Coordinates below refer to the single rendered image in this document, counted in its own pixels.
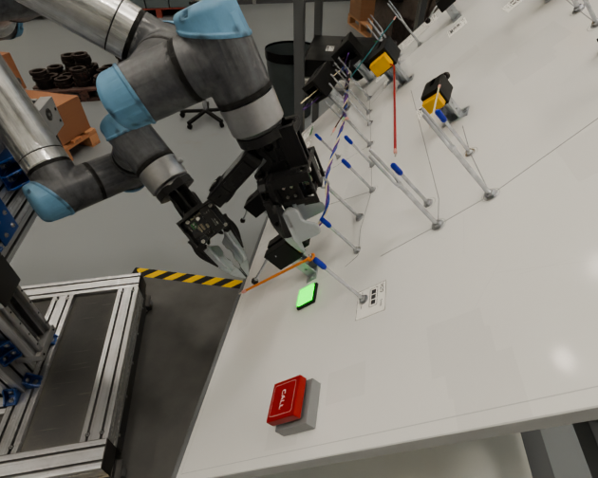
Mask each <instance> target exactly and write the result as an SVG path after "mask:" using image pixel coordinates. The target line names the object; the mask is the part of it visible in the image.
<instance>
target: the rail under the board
mask: <svg viewBox="0 0 598 478"><path fill-rule="evenodd" d="M268 218H269V217H268V216H266V219H265V221H264V224H263V227H262V230H261V231H260V234H259V237H258V240H257V242H256V245H255V248H254V251H253V253H252V258H251V260H250V262H249V272H250V269H251V266H252V261H253V259H254V256H255V253H256V251H257V248H258V246H259V243H260V240H261V237H262V234H263V232H264V229H265V227H266V224H267V221H268ZM246 280H247V278H246V279H243V281H242V284H241V287H240V289H239V291H238V294H237V297H236V300H235V302H234V307H233V310H232V312H231V315H230V318H229V320H228V322H227V325H226V328H225V331H224V333H223V336H222V339H221V342H220V344H219V346H218V349H217V352H216V354H215V359H214V362H213V364H212V367H211V370H210V373H209V375H208V377H207V380H206V383H205V385H204V388H203V391H202V394H201V396H200V399H199V401H198V404H197V406H196V411H195V414H194V416H193V419H192V422H191V425H190V427H189V430H188V432H187V435H186V437H185V440H184V443H183V445H182V448H181V451H180V454H179V456H178V460H177V463H176V465H175V468H174V471H173V474H172V476H171V478H177V475H178V470H179V467H180V464H181V462H182V459H183V456H184V453H185V451H186V449H187V446H188V443H189V440H190V437H191V434H192V432H193V429H194V426H195V424H196V420H197V417H198V414H199V411H200V408H201V406H202V403H203V400H204V397H205V395H206V392H207V390H208V387H209V384H210V381H211V378H212V376H213V373H214V370H215V366H216V363H217V361H218V358H219V355H220V352H221V349H222V347H223V344H224V341H225V339H226V336H227V333H228V331H229V328H230V325H231V322H232V319H233V317H234V312H235V310H236V307H237V305H238V302H239V299H240V296H241V294H239V293H240V292H241V291H242V290H243V288H244V285H245V283H246Z"/></svg>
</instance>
